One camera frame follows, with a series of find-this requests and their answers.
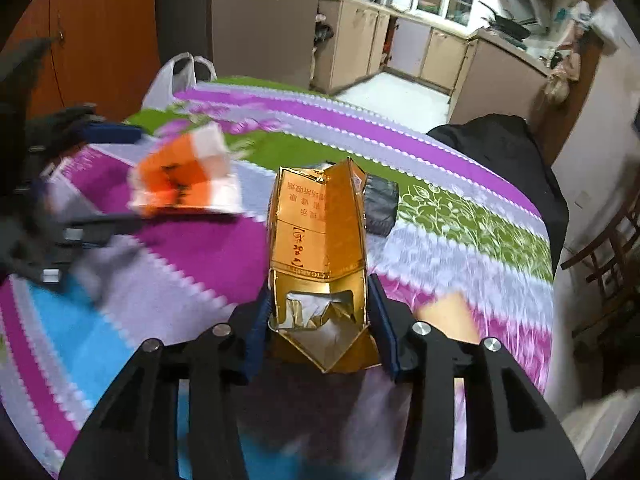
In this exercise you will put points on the orange wooden cabinet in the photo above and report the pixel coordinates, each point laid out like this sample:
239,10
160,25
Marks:
100,35

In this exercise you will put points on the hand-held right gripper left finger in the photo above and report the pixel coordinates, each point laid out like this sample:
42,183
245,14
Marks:
254,355

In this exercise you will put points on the dark wooden chair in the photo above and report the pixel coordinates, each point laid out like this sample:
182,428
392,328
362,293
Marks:
600,260

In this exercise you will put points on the orange white packet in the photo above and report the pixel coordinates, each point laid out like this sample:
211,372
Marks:
175,170

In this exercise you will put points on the white plastic bag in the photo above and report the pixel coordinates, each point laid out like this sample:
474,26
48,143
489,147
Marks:
167,82

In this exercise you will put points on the black jacket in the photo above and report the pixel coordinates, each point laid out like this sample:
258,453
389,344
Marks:
505,145

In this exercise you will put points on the black wok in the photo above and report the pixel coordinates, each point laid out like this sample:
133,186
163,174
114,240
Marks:
510,25

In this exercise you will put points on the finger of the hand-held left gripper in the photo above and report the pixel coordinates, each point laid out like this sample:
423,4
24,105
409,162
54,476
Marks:
110,133
75,240

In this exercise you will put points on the beige refrigerator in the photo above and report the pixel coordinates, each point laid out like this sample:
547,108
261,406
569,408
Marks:
260,30

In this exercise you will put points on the small black pouch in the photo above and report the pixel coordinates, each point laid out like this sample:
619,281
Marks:
380,205

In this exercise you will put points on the gold cigarette box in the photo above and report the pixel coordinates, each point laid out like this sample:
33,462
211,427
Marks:
315,230

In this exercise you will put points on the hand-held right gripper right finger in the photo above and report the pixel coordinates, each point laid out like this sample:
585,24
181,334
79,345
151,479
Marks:
387,335

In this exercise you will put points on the beige kitchen cabinets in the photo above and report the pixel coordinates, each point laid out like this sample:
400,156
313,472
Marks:
350,35

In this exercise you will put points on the striped floral tablecloth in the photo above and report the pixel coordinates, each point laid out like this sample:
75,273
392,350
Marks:
450,210

